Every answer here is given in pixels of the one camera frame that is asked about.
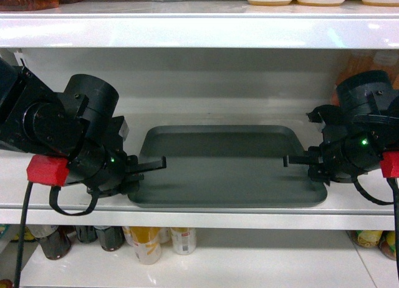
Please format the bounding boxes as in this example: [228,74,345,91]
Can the yellow fruit jar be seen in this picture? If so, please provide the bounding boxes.
[349,230,383,248]
[378,231,396,261]

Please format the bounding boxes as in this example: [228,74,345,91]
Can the white labelled drink bottle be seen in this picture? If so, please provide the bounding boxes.
[170,228,197,255]

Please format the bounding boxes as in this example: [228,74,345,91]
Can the dark drink bottle left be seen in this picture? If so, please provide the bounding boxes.
[31,225,71,260]

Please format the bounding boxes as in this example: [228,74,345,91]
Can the white metal shelf unit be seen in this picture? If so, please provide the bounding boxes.
[1,0,398,287]

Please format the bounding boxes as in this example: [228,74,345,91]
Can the black right cable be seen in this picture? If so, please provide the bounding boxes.
[353,172,399,270]

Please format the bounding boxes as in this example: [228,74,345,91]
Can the dark drink bottle middle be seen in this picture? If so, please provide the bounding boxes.
[75,226,97,244]

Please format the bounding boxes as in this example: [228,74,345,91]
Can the yellow white drink can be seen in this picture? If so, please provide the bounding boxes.
[130,226,161,265]

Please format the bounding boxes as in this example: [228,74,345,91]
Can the red right cable connector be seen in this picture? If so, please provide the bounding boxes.
[380,151,399,178]

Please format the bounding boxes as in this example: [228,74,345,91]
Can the red left cable connector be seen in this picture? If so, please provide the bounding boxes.
[26,155,69,186]

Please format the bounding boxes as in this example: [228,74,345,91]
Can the dark drink bottle right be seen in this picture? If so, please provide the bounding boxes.
[94,226,125,251]

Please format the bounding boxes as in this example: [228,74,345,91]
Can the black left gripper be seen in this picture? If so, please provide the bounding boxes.
[67,116,166,197]

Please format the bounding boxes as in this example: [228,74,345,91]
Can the grey rectangular serving tray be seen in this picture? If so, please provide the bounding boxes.
[129,125,327,208]

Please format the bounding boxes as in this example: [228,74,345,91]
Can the yellow fruit jar right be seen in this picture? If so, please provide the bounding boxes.
[378,231,396,261]

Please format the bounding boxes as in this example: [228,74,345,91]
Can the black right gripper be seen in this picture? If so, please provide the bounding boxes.
[282,125,384,186]

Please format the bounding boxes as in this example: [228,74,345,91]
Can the yellow fruit jar left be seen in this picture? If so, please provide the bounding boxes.
[349,230,383,248]

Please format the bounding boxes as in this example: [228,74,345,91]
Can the black left cable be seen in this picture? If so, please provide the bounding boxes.
[12,181,97,288]

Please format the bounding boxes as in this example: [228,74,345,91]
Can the black cable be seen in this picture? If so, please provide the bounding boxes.
[12,181,97,288]
[353,172,399,270]

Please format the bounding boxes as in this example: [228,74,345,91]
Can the dark drink bottle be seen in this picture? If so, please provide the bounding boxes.
[31,225,71,260]
[94,226,125,251]
[75,226,97,244]

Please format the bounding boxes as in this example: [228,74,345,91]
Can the red cable connector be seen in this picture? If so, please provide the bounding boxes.
[26,155,69,186]
[380,151,399,178]

